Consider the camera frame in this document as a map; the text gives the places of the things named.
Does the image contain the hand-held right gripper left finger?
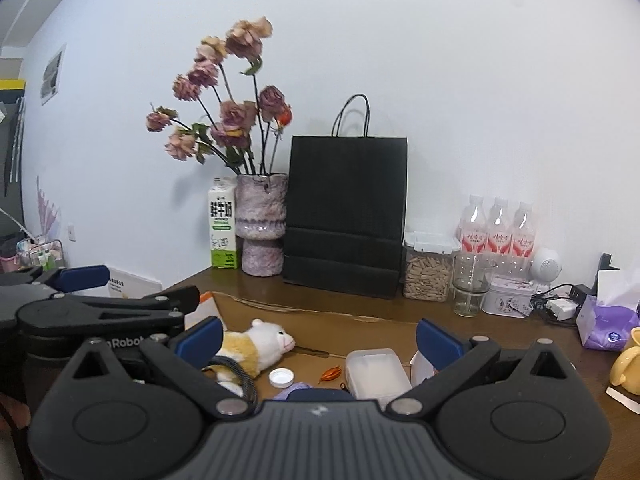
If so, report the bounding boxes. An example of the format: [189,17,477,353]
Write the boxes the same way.
[70,316,259,421]

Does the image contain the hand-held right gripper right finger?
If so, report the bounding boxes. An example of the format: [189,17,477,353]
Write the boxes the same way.
[385,318,571,418]

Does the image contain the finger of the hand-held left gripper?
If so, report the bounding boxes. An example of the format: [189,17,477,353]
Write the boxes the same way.
[17,285,201,333]
[0,264,111,298]

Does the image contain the purple mesh pouch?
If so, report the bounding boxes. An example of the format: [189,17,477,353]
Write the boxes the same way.
[272,382,311,401]

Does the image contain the red cardboard box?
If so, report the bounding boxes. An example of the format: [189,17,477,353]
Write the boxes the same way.
[185,290,451,403]

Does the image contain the wooden desktop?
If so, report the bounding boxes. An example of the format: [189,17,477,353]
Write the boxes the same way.
[162,265,640,480]

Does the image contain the clear glass cup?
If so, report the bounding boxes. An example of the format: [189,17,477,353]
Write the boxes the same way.
[452,252,497,318]

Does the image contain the yellow and white plush sheep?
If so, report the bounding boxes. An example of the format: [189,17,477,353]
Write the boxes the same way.
[202,318,296,386]

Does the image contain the jar of wooden pegs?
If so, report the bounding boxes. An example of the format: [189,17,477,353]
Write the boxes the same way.
[402,231,461,303]

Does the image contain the clear plastic container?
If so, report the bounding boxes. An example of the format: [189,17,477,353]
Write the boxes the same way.
[345,347,413,401]

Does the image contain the green and white milk carton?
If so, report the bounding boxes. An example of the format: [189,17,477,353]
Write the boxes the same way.
[207,176,239,270]

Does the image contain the white printed tin box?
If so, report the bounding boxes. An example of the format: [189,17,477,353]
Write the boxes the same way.
[482,276,535,318]

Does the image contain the purple marbled vase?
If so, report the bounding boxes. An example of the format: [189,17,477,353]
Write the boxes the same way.
[235,173,289,277]

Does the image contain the pink label water bottle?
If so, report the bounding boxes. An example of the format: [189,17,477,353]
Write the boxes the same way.
[486,197,513,259]
[456,195,487,257]
[511,201,538,262]

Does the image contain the white power adapter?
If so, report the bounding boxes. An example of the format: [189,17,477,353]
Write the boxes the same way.
[545,297,578,322]

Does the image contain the dark cabinet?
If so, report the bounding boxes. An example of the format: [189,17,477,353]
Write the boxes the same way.
[0,90,26,233]

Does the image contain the black paper bag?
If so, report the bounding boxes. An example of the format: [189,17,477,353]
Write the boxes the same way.
[282,94,409,300]

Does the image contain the purple tissue pack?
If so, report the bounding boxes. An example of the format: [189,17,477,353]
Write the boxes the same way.
[575,267,640,352]

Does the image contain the white paper strip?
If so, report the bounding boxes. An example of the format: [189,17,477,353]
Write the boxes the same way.
[605,386,640,415]

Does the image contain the yellow mug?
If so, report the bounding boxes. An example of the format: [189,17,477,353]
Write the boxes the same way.
[609,327,640,396]

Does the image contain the dried rose bouquet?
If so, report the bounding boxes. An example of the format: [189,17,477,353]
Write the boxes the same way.
[146,16,293,176]

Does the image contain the white wall panel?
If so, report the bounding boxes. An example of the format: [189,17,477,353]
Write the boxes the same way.
[107,265,163,298]

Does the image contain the wire storage trolley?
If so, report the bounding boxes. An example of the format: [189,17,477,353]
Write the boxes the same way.
[0,232,66,273]

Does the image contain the black braided cable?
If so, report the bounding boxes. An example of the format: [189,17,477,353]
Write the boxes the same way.
[207,355,258,401]

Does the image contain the purple wall sticker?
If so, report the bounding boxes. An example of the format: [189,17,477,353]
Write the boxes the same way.
[35,175,63,241]

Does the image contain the white charger with cables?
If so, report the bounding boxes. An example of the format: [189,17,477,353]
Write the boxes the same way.
[530,282,596,331]

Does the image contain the wall poster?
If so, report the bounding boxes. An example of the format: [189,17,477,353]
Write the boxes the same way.
[40,42,67,107]

